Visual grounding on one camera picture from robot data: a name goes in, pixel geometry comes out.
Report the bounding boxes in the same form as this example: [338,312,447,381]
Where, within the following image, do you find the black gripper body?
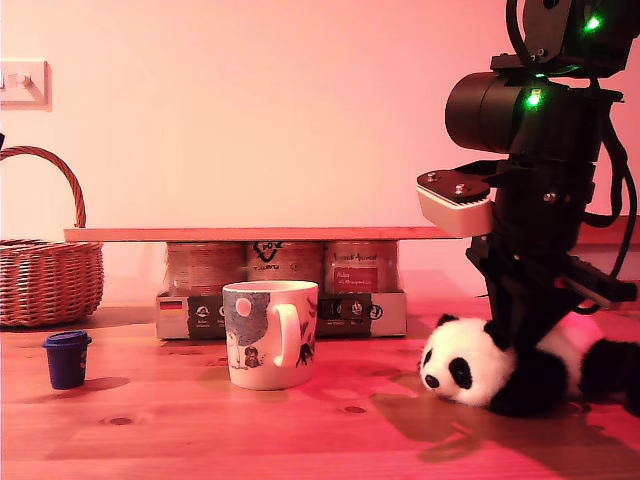
[465,160,633,304]

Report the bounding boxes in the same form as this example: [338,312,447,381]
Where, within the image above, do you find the stuffed panda toy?
[418,313,640,419]

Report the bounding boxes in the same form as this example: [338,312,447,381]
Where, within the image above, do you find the wooden shelf board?
[63,226,464,244]

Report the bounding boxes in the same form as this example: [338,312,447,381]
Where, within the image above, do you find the red label tin can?
[323,241,400,295]

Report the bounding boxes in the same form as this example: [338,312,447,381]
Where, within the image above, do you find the black logo tin can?
[244,241,325,285]

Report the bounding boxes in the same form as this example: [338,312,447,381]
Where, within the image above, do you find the white illustrated mug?
[221,279,320,391]

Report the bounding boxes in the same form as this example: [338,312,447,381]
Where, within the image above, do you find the cardboard can tray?
[154,288,409,342]

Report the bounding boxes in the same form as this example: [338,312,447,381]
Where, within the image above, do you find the small blue lidded cup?
[41,330,94,391]

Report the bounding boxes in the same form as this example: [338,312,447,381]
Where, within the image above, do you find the long black looping cable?
[579,89,640,317]

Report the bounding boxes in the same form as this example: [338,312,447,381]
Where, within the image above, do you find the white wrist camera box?
[416,160,502,238]

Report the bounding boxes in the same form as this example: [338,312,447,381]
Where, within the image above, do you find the short black arm cable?
[504,0,537,67]

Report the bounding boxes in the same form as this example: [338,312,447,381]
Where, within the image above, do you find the wicker basket with handle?
[0,145,105,329]

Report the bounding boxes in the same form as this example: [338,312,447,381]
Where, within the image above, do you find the white wall switch plate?
[0,59,52,112]

